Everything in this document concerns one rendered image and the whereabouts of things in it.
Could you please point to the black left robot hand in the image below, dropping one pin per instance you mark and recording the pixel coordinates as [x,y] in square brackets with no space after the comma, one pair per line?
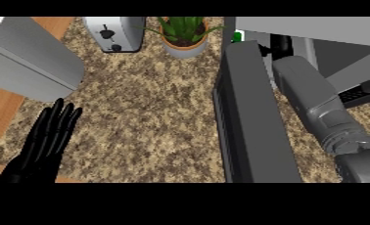
[40,150]

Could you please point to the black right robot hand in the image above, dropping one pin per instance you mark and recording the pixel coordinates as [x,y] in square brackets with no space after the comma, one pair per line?
[282,47]

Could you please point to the grey microwave body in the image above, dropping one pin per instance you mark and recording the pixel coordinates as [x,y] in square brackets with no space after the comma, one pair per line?
[301,26]

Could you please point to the silver toaster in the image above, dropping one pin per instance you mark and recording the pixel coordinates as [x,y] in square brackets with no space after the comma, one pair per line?
[113,33]

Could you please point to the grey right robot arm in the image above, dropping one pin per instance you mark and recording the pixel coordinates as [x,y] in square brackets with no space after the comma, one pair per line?
[313,98]

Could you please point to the green plant in pot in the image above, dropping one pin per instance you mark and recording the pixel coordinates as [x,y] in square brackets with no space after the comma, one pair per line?
[186,44]

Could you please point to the large pale grey appliance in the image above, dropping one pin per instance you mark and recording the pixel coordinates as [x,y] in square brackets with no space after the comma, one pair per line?
[36,62]

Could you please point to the green and white carton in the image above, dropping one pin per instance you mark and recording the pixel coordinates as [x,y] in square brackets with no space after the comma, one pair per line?
[237,36]

